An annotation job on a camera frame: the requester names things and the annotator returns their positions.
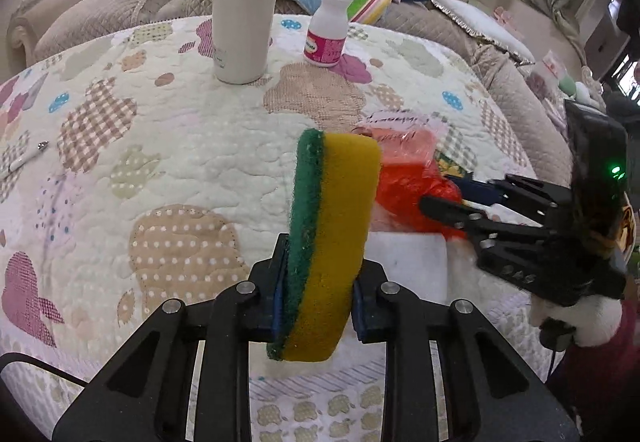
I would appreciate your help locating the red plastic bag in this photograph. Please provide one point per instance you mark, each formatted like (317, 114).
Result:
(400, 192)

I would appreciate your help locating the beige quilted sofa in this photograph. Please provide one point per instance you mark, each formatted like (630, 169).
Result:
(70, 22)

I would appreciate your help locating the white bottle with pink label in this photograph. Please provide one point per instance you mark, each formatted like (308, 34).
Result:
(327, 32)

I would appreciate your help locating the white cushion with gold trim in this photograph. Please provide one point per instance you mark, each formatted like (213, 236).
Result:
(480, 22)

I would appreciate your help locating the yellow crumpled wrapper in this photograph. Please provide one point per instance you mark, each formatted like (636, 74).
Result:
(450, 168)

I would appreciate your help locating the yellow and green sponge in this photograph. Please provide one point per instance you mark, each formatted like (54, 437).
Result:
(335, 232)

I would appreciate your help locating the white tumbler with grey lid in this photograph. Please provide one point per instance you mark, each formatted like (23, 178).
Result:
(245, 12)

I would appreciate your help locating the patchwork quilted tablecloth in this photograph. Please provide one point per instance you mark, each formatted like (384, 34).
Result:
(175, 147)

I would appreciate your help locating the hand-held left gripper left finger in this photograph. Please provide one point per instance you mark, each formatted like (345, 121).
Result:
(275, 292)

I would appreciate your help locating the green round object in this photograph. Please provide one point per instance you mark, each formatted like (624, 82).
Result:
(568, 84)

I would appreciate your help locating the white paper sheet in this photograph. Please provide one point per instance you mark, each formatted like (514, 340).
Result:
(410, 267)

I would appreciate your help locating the person's right hand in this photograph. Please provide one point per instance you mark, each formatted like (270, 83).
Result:
(595, 322)

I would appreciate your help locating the person's right forearm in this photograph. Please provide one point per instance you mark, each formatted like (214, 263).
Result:
(600, 392)

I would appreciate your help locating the white pen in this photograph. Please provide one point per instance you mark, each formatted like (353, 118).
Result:
(25, 159)

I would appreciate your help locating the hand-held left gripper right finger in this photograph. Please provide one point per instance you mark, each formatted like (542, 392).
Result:
(362, 312)

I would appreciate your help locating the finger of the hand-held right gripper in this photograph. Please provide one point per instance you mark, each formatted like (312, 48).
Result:
(450, 212)
(480, 192)

